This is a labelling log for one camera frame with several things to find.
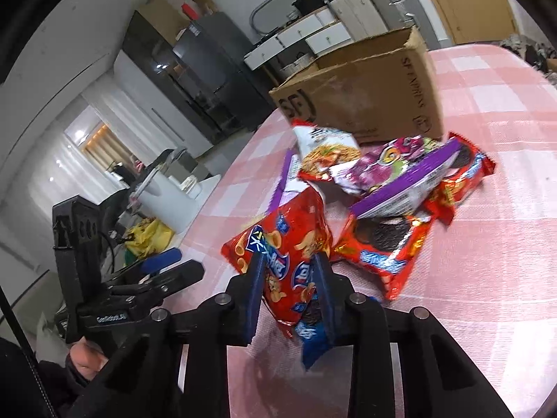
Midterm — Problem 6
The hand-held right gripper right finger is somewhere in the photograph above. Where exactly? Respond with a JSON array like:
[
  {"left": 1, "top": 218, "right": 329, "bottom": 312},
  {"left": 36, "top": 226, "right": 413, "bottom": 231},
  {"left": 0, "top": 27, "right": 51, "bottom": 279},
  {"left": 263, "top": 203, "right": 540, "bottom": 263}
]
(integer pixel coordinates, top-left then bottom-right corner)
[{"left": 312, "top": 253, "right": 516, "bottom": 418}]

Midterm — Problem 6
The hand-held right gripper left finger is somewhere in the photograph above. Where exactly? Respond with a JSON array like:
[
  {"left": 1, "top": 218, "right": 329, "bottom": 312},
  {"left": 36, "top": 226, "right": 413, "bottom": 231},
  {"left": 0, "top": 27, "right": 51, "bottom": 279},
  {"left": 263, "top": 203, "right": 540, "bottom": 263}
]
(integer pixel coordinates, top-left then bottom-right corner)
[{"left": 65, "top": 253, "right": 267, "bottom": 418}]

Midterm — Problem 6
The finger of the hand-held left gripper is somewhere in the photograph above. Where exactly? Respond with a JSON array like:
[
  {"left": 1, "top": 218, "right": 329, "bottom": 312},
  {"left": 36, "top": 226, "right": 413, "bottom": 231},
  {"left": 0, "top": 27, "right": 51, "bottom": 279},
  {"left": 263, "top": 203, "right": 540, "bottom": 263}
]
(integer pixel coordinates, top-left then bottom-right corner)
[
  {"left": 102, "top": 247, "right": 182, "bottom": 286},
  {"left": 109, "top": 260, "right": 205, "bottom": 302}
]

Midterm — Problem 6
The blue cookie packet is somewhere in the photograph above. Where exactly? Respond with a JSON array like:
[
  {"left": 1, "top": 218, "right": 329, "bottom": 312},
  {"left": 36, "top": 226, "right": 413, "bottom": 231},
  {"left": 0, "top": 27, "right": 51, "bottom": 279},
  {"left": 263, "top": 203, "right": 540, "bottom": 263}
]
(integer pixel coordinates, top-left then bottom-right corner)
[{"left": 293, "top": 287, "right": 334, "bottom": 369}]

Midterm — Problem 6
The red snack bag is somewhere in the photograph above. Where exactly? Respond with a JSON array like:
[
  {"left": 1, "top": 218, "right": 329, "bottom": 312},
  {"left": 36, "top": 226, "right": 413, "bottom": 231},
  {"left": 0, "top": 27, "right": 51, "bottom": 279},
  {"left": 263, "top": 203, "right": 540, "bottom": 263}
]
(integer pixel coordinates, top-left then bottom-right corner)
[{"left": 221, "top": 185, "right": 334, "bottom": 340}]

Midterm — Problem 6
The small purple candy packet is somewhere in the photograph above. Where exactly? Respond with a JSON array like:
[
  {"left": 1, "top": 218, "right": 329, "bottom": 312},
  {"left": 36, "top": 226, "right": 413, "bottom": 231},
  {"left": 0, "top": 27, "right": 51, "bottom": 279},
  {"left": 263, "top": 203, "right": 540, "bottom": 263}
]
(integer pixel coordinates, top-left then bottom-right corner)
[{"left": 269, "top": 148, "right": 313, "bottom": 216}]

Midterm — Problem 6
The purple candy packet strip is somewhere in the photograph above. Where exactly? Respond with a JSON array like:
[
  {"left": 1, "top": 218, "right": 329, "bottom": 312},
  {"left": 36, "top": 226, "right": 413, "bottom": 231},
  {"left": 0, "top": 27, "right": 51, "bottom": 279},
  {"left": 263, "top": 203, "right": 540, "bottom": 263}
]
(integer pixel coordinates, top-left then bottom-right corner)
[{"left": 329, "top": 136, "right": 463, "bottom": 220}]

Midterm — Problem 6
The red white noodle snack packet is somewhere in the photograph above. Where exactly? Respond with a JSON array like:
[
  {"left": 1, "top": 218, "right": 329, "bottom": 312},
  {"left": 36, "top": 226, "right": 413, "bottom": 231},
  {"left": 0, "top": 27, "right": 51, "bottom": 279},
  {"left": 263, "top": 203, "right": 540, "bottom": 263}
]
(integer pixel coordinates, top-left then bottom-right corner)
[{"left": 291, "top": 118, "right": 362, "bottom": 184}]

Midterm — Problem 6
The red cookie packet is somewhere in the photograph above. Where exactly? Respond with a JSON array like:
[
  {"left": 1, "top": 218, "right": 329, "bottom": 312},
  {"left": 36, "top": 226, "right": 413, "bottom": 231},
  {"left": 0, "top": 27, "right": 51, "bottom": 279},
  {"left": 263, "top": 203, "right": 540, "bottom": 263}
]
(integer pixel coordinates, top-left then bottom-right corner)
[
  {"left": 424, "top": 131, "right": 497, "bottom": 227},
  {"left": 333, "top": 213, "right": 436, "bottom": 301}
]

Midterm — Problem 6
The cardboard box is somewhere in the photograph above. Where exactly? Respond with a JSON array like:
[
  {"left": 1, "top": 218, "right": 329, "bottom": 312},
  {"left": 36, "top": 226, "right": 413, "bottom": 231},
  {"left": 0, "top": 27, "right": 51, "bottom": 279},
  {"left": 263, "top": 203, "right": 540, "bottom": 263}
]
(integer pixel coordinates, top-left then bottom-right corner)
[{"left": 269, "top": 26, "right": 445, "bottom": 144}]

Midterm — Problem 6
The person's left forearm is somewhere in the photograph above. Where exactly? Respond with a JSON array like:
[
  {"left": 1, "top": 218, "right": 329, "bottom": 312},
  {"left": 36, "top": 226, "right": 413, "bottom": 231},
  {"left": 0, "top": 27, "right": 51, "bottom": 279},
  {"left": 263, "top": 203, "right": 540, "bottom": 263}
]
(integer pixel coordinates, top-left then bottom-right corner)
[{"left": 0, "top": 337, "right": 90, "bottom": 418}]

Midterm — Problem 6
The person's left hand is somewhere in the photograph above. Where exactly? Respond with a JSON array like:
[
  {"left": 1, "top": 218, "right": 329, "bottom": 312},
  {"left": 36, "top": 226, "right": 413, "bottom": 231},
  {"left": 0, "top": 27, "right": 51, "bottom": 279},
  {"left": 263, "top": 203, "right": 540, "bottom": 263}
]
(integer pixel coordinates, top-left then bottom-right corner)
[{"left": 67, "top": 342, "right": 109, "bottom": 381}]

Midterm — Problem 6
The yellow plastic bag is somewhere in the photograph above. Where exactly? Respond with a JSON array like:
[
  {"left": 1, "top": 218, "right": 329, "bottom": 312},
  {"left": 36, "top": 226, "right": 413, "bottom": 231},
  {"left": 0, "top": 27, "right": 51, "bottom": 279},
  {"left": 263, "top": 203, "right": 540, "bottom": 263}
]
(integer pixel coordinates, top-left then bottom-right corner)
[{"left": 124, "top": 220, "right": 175, "bottom": 267}]

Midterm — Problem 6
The white bucket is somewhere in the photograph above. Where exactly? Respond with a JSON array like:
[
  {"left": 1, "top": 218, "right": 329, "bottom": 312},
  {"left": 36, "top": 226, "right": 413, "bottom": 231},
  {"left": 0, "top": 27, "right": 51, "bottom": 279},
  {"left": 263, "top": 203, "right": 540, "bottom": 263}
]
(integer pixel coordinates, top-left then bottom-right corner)
[{"left": 139, "top": 170, "right": 223, "bottom": 237}]

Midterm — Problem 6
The white curtain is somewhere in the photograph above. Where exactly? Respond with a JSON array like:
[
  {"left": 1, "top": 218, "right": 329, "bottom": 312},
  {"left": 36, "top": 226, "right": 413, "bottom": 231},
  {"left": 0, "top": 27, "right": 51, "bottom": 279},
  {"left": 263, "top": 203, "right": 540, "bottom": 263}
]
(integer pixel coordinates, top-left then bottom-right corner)
[{"left": 17, "top": 96, "right": 146, "bottom": 249}]

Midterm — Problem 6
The black glass cabinet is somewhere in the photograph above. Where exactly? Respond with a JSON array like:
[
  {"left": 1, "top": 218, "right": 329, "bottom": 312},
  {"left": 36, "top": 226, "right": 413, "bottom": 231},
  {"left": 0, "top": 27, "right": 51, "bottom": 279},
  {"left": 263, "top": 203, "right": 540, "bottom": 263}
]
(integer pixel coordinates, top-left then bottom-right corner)
[{"left": 122, "top": 11, "right": 218, "bottom": 145}]

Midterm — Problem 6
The dark grey refrigerator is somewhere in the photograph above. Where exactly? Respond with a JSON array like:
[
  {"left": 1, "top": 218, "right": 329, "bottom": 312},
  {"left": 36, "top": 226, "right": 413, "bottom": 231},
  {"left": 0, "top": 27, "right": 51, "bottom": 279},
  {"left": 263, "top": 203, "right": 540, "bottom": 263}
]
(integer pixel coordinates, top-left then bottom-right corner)
[{"left": 173, "top": 12, "right": 277, "bottom": 135}]

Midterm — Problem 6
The woven basket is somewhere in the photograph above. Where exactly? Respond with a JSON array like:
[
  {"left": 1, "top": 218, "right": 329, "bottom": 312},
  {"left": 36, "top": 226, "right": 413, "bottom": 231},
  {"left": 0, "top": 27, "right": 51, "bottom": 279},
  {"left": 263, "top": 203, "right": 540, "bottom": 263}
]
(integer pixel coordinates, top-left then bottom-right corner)
[{"left": 278, "top": 52, "right": 319, "bottom": 80}]

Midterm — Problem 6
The flat cardboard sheet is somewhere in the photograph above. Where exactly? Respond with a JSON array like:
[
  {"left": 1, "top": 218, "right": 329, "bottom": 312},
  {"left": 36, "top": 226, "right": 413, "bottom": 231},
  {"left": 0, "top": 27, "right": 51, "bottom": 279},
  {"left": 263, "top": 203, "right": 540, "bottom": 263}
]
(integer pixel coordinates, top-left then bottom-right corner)
[{"left": 139, "top": 0, "right": 193, "bottom": 47}]

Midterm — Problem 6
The white desk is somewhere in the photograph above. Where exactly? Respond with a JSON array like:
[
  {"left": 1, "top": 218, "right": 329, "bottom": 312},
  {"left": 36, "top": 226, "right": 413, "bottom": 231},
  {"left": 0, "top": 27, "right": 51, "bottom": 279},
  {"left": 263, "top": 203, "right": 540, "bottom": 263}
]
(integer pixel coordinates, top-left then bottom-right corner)
[{"left": 244, "top": 9, "right": 336, "bottom": 70}]

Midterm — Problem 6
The white drawer cabinet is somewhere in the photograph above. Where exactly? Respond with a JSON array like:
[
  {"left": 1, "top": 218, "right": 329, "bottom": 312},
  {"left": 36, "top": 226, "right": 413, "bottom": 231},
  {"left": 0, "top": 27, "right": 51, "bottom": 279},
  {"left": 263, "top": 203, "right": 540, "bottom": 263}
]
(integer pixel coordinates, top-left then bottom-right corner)
[{"left": 305, "top": 22, "right": 354, "bottom": 56}]

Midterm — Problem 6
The beige suitcase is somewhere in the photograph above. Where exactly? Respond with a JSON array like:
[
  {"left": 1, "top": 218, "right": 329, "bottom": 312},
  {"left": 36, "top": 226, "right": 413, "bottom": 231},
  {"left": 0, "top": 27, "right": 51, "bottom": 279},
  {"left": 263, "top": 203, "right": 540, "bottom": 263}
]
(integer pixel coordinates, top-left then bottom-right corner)
[{"left": 328, "top": 0, "right": 390, "bottom": 41}]

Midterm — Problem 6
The silver suitcase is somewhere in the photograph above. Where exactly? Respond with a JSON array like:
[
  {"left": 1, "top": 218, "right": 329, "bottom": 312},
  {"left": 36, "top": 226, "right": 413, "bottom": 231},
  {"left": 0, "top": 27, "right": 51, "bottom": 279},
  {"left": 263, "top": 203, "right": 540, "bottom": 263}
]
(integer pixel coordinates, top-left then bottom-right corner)
[{"left": 368, "top": 0, "right": 441, "bottom": 49}]

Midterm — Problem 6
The wooden door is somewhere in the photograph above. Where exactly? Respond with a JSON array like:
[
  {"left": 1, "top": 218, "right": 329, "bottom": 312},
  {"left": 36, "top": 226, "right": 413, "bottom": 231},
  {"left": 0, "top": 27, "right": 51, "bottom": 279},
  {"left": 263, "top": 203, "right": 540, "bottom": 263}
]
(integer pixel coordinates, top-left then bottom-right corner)
[{"left": 411, "top": 0, "right": 523, "bottom": 47}]

